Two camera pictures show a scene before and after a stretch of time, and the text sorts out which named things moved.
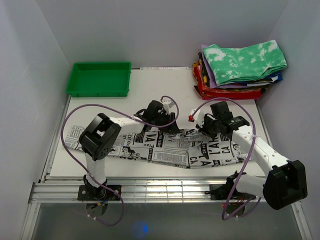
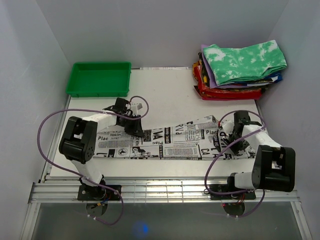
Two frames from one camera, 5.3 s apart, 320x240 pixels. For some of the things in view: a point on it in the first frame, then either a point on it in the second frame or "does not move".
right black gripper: [203, 129] → [236, 148]
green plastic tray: [99, 79] does not move
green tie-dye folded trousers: [229, 65] does not move
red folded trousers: [208, 93] does not move
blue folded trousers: [275, 77] does not move
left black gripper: [172, 128] → [136, 129]
